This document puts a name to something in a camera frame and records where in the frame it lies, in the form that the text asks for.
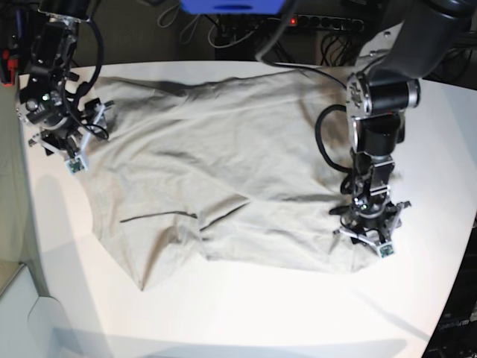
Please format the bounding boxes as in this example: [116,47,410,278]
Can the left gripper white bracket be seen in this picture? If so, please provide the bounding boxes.
[332,201,411,258]

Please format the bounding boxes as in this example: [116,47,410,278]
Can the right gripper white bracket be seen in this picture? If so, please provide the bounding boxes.
[28,98,113,168]

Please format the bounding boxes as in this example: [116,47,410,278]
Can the beige t-shirt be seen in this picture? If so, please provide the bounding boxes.
[79,72,377,291]

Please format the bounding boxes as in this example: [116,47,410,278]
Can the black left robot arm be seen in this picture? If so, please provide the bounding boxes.
[315,1,476,258]

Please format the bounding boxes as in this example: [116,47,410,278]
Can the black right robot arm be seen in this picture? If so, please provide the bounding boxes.
[17,1,113,174]

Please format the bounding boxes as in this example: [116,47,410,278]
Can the red black tool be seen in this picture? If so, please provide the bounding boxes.
[1,48,19,87]

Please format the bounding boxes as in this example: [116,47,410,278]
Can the blue plastic box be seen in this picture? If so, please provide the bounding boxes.
[180,0,285,14]

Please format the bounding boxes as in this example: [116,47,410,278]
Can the black power strip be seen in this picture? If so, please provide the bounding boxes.
[288,15,365,32]

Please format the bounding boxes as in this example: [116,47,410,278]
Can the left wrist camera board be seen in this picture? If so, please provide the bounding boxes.
[376,242,394,259]

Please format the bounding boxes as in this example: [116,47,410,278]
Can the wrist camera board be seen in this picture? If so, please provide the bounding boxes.
[66,157,88,175]
[376,242,394,259]

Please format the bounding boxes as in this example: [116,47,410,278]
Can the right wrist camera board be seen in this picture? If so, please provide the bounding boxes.
[66,157,88,175]

